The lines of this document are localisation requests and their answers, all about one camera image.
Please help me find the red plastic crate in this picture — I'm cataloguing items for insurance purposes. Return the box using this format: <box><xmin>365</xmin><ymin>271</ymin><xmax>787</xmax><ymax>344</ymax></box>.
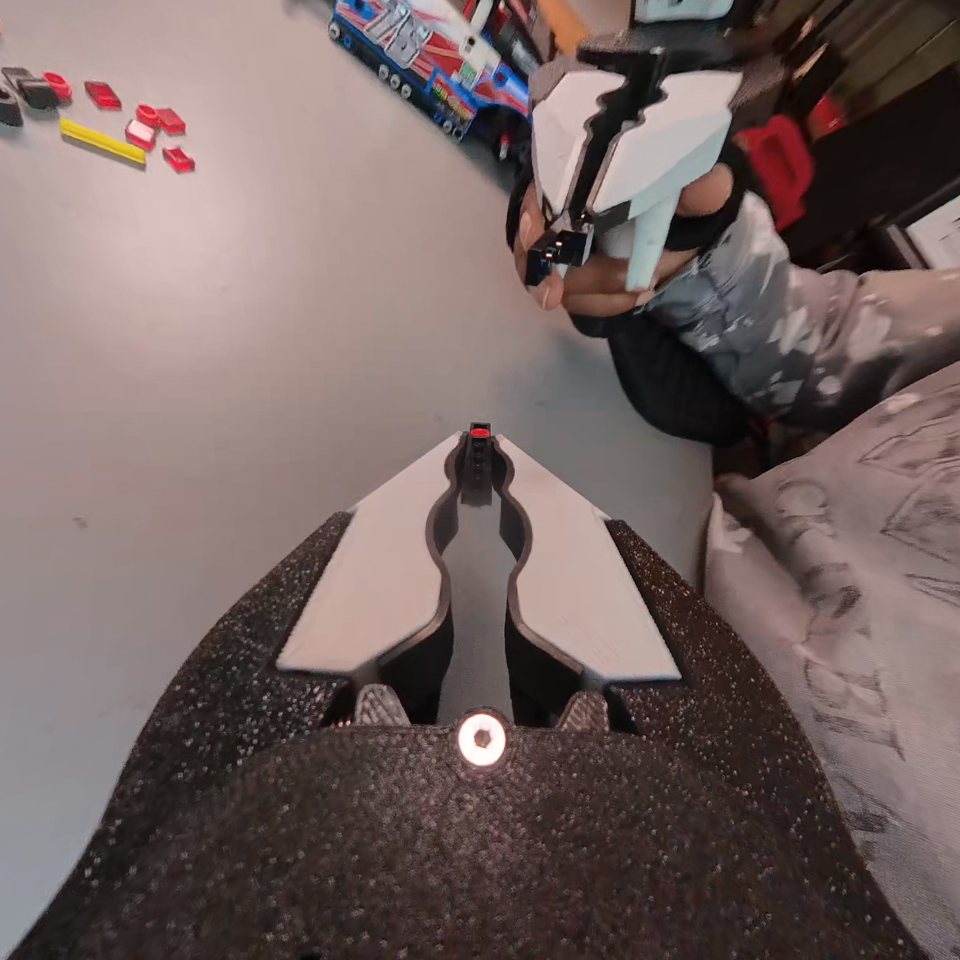
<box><xmin>733</xmin><ymin>114</ymin><xmax>817</xmax><ymax>232</ymax></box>

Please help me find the yellow toy bar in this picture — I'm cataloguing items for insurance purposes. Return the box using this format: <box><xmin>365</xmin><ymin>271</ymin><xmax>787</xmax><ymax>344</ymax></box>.
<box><xmin>59</xmin><ymin>117</ymin><xmax>148</xmax><ymax>168</ymax></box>

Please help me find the black toy beam red pin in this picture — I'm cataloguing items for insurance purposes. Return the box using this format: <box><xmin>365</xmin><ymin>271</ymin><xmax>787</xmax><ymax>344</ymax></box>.
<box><xmin>460</xmin><ymin>422</ymin><xmax>495</xmax><ymax>506</ymax></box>

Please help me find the dark cloth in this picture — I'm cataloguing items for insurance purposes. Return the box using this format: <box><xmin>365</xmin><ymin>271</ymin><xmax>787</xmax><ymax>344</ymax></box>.
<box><xmin>568</xmin><ymin>313</ymin><xmax>753</xmax><ymax>445</ymax></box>

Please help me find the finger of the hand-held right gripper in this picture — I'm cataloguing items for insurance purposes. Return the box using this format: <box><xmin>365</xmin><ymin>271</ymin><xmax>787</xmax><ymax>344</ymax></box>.
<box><xmin>596</xmin><ymin>69</ymin><xmax>745</xmax><ymax>219</ymax></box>
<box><xmin>531</xmin><ymin>69</ymin><xmax>630</xmax><ymax>222</ymax></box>

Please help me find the black toy brick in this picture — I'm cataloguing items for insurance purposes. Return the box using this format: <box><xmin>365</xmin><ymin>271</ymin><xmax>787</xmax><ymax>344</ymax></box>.
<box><xmin>524</xmin><ymin>225</ymin><xmax>595</xmax><ymax>288</ymax></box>

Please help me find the white paper sheet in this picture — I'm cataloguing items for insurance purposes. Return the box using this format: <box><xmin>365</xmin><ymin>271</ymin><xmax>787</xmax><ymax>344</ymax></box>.
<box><xmin>903</xmin><ymin>193</ymin><xmax>960</xmax><ymax>273</ymax></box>

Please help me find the blue red white toy truck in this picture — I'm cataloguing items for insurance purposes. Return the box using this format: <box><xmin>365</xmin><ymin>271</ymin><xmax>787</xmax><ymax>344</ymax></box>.
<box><xmin>327</xmin><ymin>0</ymin><xmax>535</xmax><ymax>163</ymax></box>

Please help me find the person's right forearm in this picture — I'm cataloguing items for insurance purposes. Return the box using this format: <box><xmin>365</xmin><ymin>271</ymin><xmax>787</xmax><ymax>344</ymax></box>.
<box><xmin>645</xmin><ymin>196</ymin><xmax>960</xmax><ymax>438</ymax></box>

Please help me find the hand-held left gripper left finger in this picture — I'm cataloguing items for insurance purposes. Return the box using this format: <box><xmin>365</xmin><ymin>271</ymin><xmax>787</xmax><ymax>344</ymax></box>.
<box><xmin>276</xmin><ymin>431</ymin><xmax>460</xmax><ymax>687</ymax></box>

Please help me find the person's right hand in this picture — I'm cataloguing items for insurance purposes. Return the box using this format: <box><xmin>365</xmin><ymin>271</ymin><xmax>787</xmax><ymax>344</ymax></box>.
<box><xmin>512</xmin><ymin>165</ymin><xmax>736</xmax><ymax>318</ymax></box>

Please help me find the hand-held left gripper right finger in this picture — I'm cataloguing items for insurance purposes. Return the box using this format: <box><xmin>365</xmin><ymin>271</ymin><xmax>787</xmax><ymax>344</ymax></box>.
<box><xmin>495</xmin><ymin>435</ymin><xmax>685</xmax><ymax>693</ymax></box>

